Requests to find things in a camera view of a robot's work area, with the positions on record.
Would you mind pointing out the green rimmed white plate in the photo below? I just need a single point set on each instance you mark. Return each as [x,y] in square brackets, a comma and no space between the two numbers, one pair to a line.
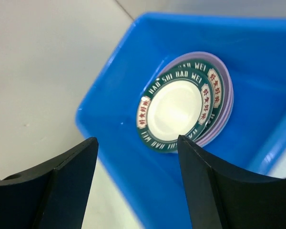
[215,78]
[178,102]

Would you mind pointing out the blue plastic bin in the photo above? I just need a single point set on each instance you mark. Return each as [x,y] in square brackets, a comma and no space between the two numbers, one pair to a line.
[253,50]

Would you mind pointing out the purple plate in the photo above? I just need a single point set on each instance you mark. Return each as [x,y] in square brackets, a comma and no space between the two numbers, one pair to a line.
[229,92]

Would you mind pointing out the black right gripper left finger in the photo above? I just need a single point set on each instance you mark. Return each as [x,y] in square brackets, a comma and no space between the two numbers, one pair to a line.
[51,195]

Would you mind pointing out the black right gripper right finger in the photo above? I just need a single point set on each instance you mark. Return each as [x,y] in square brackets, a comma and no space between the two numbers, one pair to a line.
[221,195]

